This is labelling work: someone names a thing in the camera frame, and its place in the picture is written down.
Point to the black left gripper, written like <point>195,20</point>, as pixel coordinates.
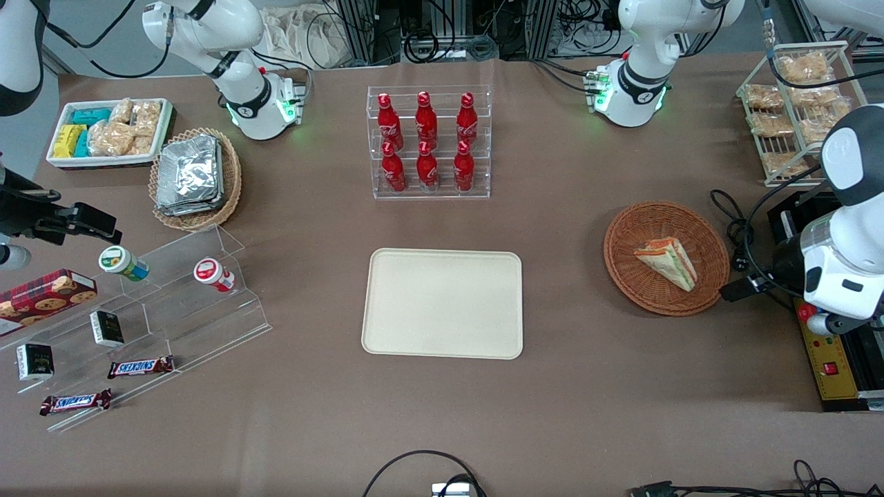
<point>784,265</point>

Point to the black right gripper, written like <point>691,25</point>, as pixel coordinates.
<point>21,211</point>

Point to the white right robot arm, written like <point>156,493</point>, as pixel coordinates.
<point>207,34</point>

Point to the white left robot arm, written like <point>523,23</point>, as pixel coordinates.
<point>639,76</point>

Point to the wrapped triangle sandwich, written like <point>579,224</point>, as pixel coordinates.
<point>668,262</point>

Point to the brown wicker basket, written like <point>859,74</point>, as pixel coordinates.
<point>642,290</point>

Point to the light tan wicker basket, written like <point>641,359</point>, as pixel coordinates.
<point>231,172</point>

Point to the beige plastic tray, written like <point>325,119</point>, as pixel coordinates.
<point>442,304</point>

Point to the green lidded yogurt cup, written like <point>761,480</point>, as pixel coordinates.
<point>119,261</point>

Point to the white plastic bin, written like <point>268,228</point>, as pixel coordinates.
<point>103,162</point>

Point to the red tartan cookie box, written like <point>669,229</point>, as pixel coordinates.
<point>41,300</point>

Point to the teal snack pack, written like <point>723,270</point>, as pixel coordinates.
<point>82,143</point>
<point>91,116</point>

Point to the yellow snack pack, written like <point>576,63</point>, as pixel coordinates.
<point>68,140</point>

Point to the clear rice cracker pack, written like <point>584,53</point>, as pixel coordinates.
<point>772,124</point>
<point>122,110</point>
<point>787,163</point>
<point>822,124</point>
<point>141,145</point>
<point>109,138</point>
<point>763,96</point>
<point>802,67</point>
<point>146,117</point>
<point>815,96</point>

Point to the small black box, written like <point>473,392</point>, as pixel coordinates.
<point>34,362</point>
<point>107,328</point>

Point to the silver foil pouch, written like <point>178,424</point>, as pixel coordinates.
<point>186,210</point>
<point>188,169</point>

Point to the yellow control panel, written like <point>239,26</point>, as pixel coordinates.
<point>839,386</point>

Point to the clear acrylic stepped rack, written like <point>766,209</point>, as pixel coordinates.
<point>173,324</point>

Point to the red lidded yogurt cup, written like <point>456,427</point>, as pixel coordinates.
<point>209,272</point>

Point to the brown Snickers bar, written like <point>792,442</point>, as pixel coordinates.
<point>74,402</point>
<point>141,366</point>

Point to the beige cloth bag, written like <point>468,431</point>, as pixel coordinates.
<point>304,34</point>

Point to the red cola bottle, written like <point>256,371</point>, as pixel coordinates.
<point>394,172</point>
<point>426,119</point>
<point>467,121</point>
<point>427,171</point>
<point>388,121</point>
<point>463,171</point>

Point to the clear acrylic bottle rack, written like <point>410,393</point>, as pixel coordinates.
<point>407,197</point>

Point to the small silver device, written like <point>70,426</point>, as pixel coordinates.
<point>452,491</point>

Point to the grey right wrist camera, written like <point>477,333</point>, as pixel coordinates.
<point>12,257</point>

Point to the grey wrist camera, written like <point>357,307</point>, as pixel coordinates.
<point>12,257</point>
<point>825,323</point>

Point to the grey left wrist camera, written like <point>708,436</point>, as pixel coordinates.
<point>825,323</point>

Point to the aluminium frame post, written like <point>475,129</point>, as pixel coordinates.
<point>358,31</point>
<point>542,27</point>

